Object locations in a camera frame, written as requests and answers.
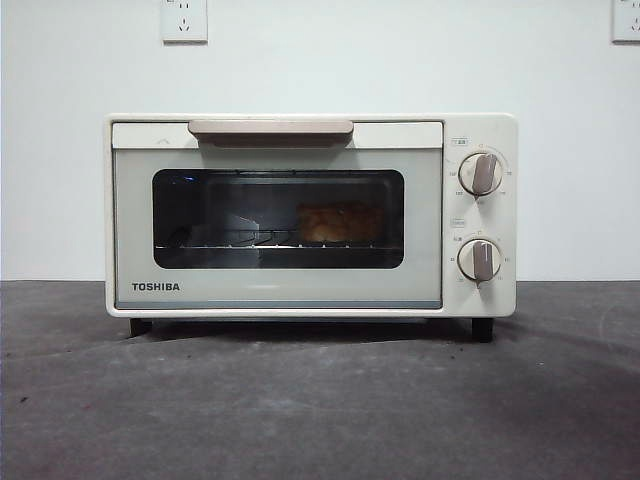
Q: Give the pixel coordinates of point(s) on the golden brown bread loaf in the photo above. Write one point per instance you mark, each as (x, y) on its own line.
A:
(340, 222)

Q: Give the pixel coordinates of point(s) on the cream oven knob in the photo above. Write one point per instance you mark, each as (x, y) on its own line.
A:
(480, 174)
(480, 260)

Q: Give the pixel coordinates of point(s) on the cream Toshiba toaster oven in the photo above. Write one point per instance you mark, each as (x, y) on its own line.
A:
(480, 300)

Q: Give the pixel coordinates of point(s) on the white wall socket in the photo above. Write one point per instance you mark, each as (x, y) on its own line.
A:
(626, 20)
(184, 20)

